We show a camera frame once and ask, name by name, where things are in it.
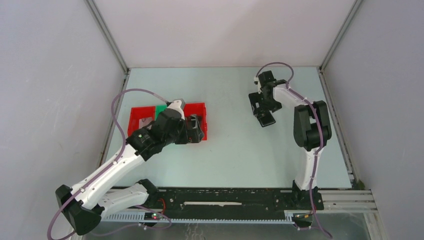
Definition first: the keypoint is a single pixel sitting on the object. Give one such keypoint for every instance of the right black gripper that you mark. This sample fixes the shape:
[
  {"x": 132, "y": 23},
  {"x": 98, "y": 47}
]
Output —
[{"x": 256, "y": 97}]

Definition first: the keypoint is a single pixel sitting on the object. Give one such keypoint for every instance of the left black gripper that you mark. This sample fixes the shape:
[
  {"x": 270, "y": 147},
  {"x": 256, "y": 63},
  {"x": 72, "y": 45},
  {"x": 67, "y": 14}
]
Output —
[{"x": 193, "y": 135}]

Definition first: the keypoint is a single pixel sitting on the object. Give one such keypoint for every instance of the black leather card holder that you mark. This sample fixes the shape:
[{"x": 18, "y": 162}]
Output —
[{"x": 265, "y": 118}]

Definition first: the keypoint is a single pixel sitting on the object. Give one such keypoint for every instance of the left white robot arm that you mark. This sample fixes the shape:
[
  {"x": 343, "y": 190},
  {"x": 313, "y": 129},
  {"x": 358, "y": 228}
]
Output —
[{"x": 88, "y": 202}]

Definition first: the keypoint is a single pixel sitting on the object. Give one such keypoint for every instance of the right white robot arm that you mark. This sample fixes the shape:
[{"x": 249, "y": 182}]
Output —
[{"x": 311, "y": 126}]

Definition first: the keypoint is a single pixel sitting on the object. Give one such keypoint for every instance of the grey card in bin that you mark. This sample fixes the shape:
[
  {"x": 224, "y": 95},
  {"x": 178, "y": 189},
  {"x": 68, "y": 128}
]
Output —
[{"x": 143, "y": 122}]

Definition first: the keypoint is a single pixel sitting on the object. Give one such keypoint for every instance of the right red plastic bin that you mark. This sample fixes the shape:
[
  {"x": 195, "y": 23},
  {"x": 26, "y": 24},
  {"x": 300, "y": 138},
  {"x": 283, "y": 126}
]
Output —
[{"x": 199, "y": 109}]

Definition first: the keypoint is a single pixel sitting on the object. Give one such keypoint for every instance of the red plastic bin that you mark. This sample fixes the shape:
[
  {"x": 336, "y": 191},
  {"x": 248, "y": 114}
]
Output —
[
  {"x": 140, "y": 117},
  {"x": 199, "y": 109}
]

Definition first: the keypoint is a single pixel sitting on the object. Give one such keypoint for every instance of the green plastic bin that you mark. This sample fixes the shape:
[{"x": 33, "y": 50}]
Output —
[{"x": 159, "y": 109}]

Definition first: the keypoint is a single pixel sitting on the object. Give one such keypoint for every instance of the left red plastic bin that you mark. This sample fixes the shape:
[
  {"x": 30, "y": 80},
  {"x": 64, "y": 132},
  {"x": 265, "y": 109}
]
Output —
[{"x": 140, "y": 117}]

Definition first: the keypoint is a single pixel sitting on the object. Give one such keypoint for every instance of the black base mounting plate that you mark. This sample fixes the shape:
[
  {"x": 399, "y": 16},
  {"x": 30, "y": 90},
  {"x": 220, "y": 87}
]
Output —
[{"x": 233, "y": 203}]

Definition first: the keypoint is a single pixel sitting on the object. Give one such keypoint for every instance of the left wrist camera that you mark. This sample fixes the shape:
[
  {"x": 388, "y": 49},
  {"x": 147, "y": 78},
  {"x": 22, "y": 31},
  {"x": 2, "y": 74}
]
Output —
[{"x": 178, "y": 105}]

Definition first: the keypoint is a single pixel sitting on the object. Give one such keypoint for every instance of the aluminium frame rail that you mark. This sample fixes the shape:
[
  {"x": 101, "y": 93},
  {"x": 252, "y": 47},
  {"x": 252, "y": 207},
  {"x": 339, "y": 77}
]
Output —
[{"x": 336, "y": 201}]

